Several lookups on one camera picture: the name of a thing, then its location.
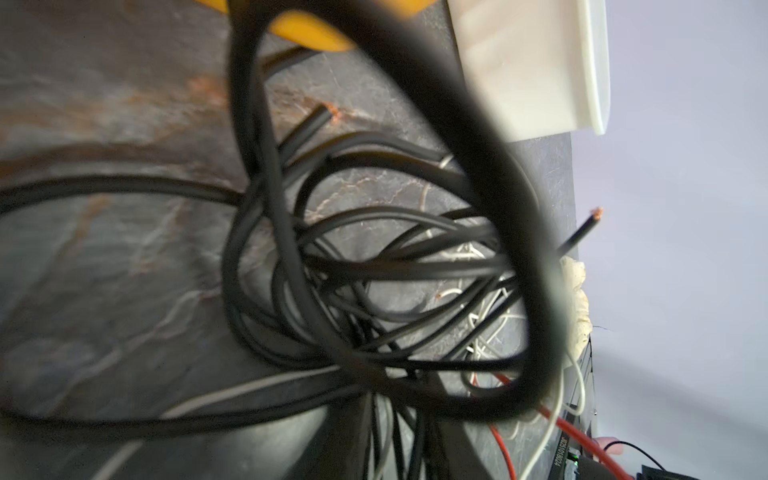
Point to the beige work glove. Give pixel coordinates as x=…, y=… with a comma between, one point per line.
x=579, y=323

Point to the white plastic tub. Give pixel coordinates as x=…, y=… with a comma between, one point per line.
x=540, y=67

